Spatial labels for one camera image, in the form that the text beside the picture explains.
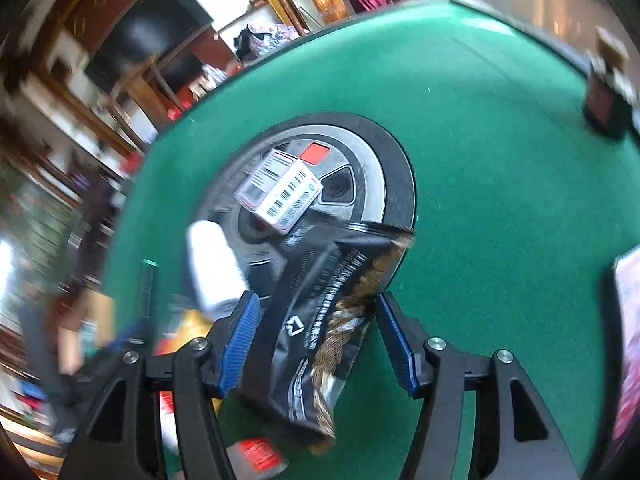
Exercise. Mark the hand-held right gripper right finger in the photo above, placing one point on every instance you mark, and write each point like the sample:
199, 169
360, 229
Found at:
395, 340

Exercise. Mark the black television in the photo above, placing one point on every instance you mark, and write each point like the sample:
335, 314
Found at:
145, 30

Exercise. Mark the white plastic bag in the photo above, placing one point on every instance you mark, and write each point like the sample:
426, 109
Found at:
215, 76

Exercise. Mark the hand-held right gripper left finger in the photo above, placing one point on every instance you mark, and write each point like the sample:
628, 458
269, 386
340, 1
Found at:
240, 340

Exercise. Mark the white plastic bottle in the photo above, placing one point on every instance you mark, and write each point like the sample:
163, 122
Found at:
215, 270

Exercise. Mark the dark bottle with cork cap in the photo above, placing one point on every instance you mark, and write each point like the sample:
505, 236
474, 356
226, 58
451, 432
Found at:
605, 105

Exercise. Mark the pile of clothes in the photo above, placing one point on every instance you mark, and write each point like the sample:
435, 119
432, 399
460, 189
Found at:
265, 40

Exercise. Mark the small white barcode box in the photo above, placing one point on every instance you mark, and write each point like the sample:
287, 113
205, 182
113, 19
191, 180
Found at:
280, 185

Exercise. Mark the black snack packet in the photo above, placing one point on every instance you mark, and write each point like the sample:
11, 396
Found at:
310, 320

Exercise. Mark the cardboard box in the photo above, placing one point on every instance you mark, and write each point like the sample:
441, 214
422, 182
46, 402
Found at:
85, 330

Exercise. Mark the round table control panel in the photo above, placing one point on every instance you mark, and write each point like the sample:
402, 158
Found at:
370, 175

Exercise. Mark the red white packet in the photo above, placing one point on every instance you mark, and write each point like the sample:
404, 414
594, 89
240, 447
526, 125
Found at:
257, 455

